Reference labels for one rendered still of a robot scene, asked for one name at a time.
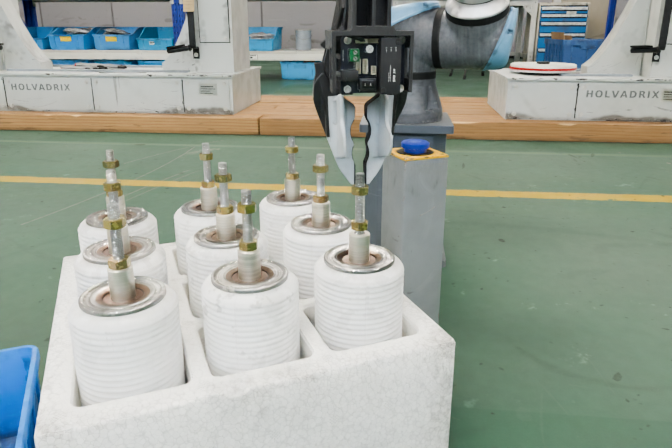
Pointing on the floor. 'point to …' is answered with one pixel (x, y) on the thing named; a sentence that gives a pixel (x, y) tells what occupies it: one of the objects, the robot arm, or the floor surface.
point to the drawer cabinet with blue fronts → (575, 15)
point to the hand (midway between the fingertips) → (358, 169)
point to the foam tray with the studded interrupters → (261, 391)
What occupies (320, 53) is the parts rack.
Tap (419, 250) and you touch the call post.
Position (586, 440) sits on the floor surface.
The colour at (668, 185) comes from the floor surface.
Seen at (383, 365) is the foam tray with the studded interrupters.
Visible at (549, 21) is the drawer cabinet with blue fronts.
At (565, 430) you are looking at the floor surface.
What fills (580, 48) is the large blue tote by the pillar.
